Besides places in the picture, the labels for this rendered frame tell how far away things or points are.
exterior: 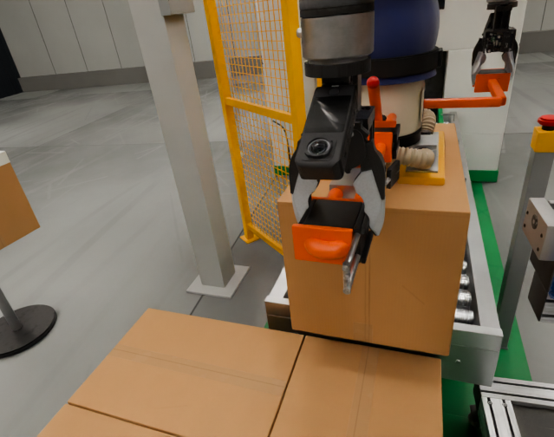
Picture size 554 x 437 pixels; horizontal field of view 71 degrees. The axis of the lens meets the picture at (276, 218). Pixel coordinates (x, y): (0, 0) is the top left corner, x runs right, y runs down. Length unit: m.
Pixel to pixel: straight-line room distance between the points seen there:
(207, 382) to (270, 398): 0.19
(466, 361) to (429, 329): 0.33
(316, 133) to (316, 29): 0.10
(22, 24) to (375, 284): 13.20
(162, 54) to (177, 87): 0.15
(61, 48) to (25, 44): 1.18
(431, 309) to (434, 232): 0.21
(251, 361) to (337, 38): 0.99
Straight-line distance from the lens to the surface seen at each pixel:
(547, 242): 1.02
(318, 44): 0.42
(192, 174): 2.04
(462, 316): 1.39
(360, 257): 0.48
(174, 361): 1.30
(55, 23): 12.98
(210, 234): 2.17
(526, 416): 1.63
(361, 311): 1.01
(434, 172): 0.95
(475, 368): 1.35
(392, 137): 0.77
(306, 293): 1.01
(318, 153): 0.37
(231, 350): 1.27
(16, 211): 2.20
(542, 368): 2.08
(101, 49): 12.22
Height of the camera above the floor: 1.46
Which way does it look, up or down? 29 degrees down
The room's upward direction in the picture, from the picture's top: 7 degrees counter-clockwise
